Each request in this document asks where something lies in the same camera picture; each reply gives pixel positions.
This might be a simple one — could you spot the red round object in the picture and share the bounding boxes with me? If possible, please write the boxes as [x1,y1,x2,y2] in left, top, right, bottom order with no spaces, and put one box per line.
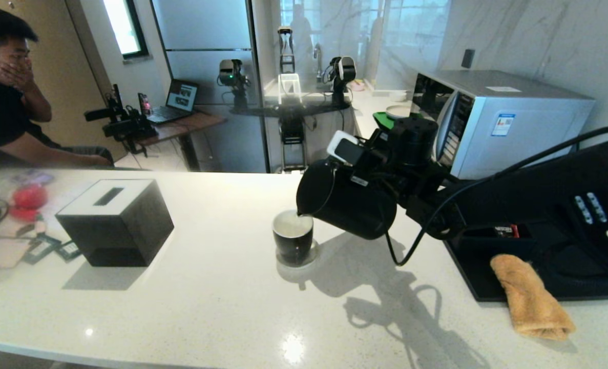
[11,184,51,222]

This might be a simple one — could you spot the wooden desk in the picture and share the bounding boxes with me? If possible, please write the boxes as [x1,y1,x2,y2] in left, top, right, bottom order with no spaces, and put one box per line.
[139,114,228,173]

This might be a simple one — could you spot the silver microwave oven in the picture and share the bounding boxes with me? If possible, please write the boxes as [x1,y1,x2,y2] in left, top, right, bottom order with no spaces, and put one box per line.
[411,71,596,181]

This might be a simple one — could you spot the pink pad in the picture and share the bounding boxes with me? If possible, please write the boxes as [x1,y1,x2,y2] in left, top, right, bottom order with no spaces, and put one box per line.
[0,237,30,271]

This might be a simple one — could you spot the round glass coaster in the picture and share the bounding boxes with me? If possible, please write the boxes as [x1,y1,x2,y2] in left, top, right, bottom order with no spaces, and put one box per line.
[276,241,321,268]

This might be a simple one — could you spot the window with dark frame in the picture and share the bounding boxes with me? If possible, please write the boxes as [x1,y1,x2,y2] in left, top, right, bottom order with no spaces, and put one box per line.
[103,0,150,63]

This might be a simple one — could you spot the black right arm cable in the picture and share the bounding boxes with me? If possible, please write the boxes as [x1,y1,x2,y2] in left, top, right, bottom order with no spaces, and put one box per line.
[385,124,608,267]

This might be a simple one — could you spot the dark curved tabletop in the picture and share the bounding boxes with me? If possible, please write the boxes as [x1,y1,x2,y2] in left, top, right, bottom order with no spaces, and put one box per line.
[230,101,353,119]

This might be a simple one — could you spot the background robot torso column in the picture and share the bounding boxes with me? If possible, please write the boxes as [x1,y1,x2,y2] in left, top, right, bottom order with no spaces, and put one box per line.
[277,27,307,174]

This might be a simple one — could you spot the black tissue box white top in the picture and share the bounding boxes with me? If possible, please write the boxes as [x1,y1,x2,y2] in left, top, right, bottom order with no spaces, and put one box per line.
[57,179,175,268]

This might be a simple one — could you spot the small dark tiles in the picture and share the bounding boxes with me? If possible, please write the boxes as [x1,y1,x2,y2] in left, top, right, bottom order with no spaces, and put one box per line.
[11,170,57,187]

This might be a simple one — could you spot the black cup white inside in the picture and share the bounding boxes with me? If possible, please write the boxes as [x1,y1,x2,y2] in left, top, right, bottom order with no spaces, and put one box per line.
[272,210,315,266]

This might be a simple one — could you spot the dark green card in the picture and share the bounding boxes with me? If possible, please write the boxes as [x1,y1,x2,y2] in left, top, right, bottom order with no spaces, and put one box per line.
[57,240,84,262]
[24,237,54,265]

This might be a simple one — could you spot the metal faucet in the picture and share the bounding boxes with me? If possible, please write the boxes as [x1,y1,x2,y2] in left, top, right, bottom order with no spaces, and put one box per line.
[311,44,326,84]

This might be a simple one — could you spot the black serving tray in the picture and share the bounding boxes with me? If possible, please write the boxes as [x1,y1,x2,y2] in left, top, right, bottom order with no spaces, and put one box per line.
[445,225,608,302]

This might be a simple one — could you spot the orange folded towel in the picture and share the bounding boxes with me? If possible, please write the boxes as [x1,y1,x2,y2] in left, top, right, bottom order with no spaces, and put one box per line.
[490,254,577,342]

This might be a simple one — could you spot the black electric kettle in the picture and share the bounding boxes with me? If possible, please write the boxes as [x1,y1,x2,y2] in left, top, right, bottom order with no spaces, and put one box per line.
[296,159,397,240]

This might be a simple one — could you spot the black sachet organizer box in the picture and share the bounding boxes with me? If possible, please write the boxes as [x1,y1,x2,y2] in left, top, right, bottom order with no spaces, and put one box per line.
[457,223,537,257]

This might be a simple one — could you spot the frosted glass partition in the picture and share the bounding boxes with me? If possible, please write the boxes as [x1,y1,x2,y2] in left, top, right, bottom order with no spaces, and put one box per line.
[150,0,271,175]

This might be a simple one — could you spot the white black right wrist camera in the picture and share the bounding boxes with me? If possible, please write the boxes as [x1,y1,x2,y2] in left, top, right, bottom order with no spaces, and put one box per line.
[327,130,372,167]

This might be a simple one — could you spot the black teleoperation rig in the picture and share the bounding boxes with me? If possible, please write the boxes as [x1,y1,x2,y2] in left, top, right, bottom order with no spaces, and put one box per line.
[83,85,159,156]

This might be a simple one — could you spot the open laptop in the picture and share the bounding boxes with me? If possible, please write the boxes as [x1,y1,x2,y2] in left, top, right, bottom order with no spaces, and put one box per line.
[148,81,200,126]

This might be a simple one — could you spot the green tray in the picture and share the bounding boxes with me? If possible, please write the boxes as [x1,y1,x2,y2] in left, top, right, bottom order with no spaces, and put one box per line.
[373,112,402,130]

